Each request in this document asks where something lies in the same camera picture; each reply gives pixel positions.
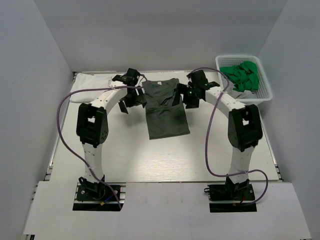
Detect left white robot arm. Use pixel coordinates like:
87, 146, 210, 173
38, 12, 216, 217
76, 68, 147, 200

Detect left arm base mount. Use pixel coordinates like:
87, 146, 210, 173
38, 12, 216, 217
72, 181, 126, 212

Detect dark grey t-shirt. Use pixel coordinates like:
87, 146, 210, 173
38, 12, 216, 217
142, 78, 190, 140

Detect green t-shirt in basket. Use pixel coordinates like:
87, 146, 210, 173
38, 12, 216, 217
220, 61, 260, 93

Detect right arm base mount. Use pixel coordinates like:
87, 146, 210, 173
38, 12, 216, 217
203, 184, 257, 213

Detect white folded t-shirt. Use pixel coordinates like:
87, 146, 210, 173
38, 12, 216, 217
69, 73, 112, 103

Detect grey t-shirt in basket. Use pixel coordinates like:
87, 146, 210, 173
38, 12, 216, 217
226, 86, 256, 99

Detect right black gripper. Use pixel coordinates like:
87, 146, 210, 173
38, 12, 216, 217
172, 83, 201, 110

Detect white plastic basket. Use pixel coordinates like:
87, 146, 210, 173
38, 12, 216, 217
215, 55, 273, 105

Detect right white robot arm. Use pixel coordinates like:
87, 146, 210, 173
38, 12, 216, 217
172, 68, 263, 200

